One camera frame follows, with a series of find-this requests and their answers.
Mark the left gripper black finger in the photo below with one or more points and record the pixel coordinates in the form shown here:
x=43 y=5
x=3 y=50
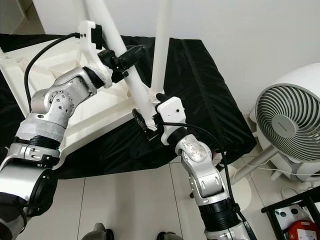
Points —
x=136 y=53

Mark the white plastic table leg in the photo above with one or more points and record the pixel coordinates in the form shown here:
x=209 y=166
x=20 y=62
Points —
x=162 y=45
x=75 y=15
x=137 y=92

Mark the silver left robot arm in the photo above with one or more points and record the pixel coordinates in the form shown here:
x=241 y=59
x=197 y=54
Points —
x=60 y=102

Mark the black cloth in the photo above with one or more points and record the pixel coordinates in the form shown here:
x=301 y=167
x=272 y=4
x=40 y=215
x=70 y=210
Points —
x=205 y=90

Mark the grey right robot foot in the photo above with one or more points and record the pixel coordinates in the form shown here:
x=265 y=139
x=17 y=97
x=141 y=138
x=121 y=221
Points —
x=169 y=236

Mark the grey robot foot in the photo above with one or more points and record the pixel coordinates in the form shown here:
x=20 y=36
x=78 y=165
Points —
x=104 y=233
x=169 y=236

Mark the grey left robot foot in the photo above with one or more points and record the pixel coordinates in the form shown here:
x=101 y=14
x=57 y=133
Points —
x=104 y=233

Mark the black metal rack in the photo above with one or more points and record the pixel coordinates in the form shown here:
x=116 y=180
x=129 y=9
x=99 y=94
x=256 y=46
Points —
x=290 y=201

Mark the white plastic device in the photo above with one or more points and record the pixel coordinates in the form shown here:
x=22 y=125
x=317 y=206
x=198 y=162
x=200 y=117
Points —
x=287 y=216

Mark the red round device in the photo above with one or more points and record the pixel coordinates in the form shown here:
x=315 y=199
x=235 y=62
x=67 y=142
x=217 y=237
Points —
x=297 y=231

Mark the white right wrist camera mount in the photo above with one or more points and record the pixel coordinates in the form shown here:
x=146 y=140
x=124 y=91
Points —
x=172 y=111

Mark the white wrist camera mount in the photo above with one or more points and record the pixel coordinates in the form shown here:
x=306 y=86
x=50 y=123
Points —
x=172 y=111
x=91 y=42

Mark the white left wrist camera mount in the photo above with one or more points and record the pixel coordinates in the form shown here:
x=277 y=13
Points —
x=91 y=42

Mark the white pedestal fan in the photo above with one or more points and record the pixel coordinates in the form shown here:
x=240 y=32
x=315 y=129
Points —
x=287 y=122

